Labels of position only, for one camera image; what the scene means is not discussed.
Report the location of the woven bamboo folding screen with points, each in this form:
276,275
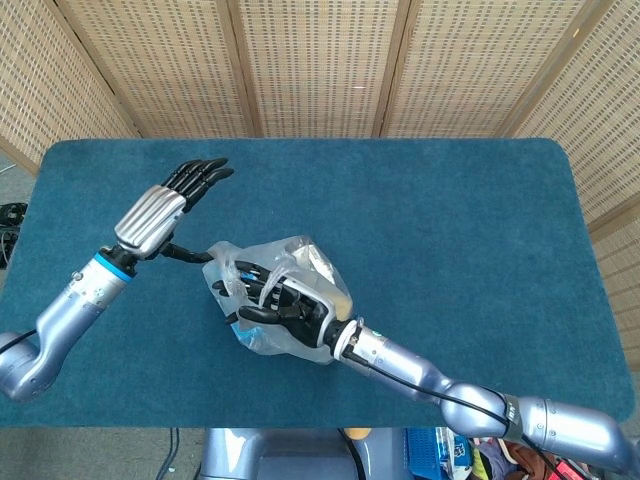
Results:
320,65

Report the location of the orange round knob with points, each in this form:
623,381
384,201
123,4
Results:
357,433

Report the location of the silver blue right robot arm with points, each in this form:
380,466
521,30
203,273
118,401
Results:
400,357

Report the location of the blue plastic basket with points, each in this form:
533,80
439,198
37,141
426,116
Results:
420,447

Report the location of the red flat item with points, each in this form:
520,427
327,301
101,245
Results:
575,470

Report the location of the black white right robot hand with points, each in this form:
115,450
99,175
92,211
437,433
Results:
310,310

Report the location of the brown cloth bundle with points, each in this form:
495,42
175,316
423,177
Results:
525,460

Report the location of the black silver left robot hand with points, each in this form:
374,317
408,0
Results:
147,220

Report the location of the blue carpet table cover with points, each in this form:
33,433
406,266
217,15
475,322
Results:
400,225

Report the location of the blue grey robot torso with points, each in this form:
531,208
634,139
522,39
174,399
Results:
280,455

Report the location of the yellow packaged item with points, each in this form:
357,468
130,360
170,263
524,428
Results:
344,307

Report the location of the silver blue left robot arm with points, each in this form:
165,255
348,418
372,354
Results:
65,310

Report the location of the white blue printed package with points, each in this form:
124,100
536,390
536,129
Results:
455,450

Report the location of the clear plastic shopping bag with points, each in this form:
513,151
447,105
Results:
310,260

